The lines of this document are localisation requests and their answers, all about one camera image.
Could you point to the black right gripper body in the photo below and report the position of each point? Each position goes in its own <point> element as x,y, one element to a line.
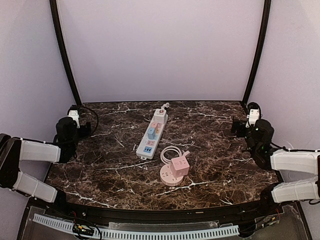
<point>240,128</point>

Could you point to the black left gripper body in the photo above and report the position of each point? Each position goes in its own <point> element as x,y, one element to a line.
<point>83,129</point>

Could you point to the pink cube socket adapter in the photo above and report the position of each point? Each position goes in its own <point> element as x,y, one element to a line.
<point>179,166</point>

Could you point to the white multicolour power strip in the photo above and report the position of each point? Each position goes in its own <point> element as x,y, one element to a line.
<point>147,147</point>

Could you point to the small blue charger plug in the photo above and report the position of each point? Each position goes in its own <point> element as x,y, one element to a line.
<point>151,133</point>

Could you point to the white cube socket adapter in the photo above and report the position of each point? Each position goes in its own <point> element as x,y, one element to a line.
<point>160,115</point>

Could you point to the small pink charger plug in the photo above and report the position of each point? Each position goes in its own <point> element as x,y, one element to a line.
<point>157,127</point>

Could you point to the round pink socket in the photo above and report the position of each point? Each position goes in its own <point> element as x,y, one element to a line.
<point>167,177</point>

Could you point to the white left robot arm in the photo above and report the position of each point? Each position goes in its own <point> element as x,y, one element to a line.
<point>14,150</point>

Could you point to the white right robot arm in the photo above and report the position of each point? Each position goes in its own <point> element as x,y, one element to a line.
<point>268,156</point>

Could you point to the small circuit board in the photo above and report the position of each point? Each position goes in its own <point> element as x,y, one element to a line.
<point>83,230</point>

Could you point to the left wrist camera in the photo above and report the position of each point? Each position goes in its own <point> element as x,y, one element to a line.
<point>73,113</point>

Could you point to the white slotted cable duct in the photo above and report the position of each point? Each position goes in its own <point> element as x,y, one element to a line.
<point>133,231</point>

